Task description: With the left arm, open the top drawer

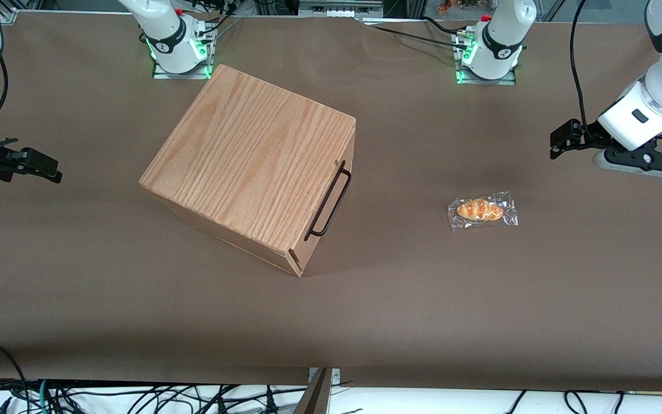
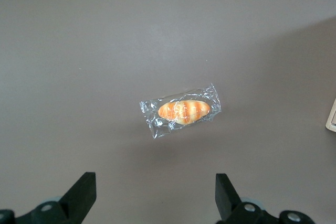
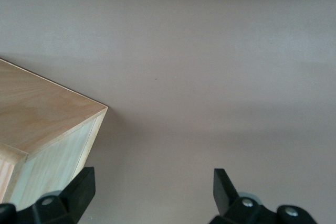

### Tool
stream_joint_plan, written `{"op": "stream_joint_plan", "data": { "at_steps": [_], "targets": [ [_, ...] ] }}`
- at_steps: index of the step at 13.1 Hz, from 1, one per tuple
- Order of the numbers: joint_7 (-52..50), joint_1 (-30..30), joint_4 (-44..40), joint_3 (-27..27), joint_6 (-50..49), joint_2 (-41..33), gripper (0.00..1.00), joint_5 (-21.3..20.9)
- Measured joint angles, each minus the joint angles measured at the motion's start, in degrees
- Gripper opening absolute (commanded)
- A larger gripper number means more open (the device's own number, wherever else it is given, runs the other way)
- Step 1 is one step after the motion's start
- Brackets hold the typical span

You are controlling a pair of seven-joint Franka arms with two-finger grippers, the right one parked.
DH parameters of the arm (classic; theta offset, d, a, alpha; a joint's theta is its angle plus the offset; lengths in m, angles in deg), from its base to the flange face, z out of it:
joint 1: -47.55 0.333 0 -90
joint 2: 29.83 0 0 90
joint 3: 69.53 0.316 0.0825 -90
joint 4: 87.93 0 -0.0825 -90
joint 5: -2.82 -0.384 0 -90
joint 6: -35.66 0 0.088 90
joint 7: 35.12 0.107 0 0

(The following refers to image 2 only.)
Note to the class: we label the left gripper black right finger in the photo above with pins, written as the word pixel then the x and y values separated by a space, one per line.
pixel 228 203

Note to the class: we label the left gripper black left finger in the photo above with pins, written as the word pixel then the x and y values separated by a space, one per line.
pixel 76 200

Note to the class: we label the light wooden drawer cabinet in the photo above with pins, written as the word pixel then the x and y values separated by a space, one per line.
pixel 331 119

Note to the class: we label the plastic-wrapped orange bread roll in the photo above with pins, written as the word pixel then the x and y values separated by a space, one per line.
pixel 183 111

